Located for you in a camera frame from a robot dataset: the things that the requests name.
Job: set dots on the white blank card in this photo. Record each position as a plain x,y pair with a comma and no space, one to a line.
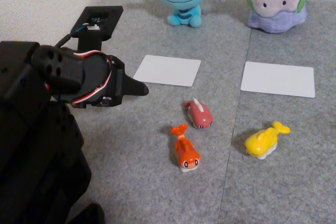
278,79
168,70

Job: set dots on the purple Goomy plush toy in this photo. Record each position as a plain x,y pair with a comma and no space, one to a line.
275,11

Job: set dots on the orange shrimp sushi toy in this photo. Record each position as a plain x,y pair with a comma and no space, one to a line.
185,150

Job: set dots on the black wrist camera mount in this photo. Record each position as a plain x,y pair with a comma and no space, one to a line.
89,40

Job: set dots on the yellow egg sushi toy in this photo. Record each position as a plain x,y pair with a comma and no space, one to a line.
260,140

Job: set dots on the grey carpet tile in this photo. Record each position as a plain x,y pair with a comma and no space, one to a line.
147,182
288,182

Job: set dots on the pink sushi fish toy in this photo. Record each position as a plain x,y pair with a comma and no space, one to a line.
200,116

